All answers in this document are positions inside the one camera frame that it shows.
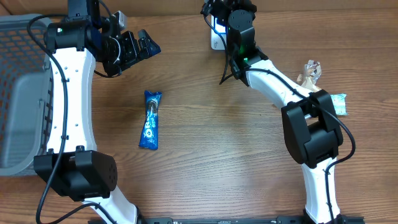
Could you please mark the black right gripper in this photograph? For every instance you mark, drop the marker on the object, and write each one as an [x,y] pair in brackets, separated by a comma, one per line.
[252,5]

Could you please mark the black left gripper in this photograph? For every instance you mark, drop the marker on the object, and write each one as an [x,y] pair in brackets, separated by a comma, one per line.
[134,52]

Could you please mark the blue Oreo cookie pack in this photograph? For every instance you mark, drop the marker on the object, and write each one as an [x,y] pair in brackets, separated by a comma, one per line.
[150,132]

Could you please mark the beige paper-like bag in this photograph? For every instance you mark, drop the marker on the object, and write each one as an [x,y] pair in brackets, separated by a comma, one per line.
[312,71]

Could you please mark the teal tissue pack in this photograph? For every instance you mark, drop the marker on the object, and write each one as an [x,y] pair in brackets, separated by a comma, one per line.
[339,104]

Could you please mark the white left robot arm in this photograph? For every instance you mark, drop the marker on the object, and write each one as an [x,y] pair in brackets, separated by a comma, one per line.
[72,165]

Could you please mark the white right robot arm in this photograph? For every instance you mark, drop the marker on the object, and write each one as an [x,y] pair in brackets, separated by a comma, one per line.
[312,132]

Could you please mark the white barcode scanner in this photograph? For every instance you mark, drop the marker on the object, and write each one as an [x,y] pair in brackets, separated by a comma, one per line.
[216,41]

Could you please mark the grey plastic mesh basket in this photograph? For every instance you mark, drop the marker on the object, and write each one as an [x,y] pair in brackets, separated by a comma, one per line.
[26,98]

